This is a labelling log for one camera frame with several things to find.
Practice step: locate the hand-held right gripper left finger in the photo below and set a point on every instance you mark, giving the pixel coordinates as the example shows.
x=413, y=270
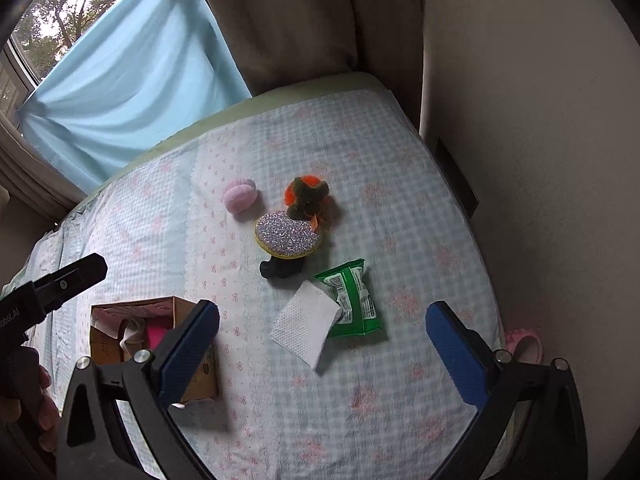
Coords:
x=192, y=350

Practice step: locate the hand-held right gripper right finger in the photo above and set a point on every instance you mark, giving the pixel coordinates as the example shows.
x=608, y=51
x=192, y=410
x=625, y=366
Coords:
x=455, y=355

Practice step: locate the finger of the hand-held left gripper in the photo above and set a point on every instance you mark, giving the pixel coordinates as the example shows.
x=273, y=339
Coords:
x=75, y=276

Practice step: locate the cardboard box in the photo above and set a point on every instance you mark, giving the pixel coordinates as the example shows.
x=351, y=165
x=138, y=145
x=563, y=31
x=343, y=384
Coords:
x=107, y=347

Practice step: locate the green snack packet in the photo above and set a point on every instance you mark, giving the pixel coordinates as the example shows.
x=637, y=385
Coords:
x=356, y=305

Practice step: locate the white textured cloth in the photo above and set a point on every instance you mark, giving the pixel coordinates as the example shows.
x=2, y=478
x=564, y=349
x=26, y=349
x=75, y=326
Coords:
x=305, y=330

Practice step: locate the black soft item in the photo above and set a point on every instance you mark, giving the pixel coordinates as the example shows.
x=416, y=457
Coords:
x=277, y=270

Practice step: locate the glittery silver sponge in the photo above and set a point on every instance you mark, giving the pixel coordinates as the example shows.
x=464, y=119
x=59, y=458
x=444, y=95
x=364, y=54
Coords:
x=287, y=237

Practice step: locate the pink fluffy scrunchie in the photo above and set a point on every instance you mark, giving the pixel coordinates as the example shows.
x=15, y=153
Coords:
x=240, y=196

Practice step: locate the orange and green plush toy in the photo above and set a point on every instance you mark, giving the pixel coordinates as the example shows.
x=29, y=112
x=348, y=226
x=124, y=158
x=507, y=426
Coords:
x=307, y=197

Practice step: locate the person's left hand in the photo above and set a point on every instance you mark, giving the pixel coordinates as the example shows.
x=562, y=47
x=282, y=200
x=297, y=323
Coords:
x=49, y=417

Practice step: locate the pink slipper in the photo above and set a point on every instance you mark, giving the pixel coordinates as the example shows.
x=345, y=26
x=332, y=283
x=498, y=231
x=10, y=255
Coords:
x=522, y=345

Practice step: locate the beige curtain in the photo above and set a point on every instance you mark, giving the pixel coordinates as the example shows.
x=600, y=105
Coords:
x=310, y=20
x=35, y=165

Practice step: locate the light blue hanging cloth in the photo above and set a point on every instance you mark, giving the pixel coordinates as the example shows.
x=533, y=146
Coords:
x=135, y=80

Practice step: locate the window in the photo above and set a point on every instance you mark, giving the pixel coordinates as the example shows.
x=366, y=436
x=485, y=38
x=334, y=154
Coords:
x=55, y=15

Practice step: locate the light green bed sheet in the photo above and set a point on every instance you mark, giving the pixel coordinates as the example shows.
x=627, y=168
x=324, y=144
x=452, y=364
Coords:
x=320, y=82

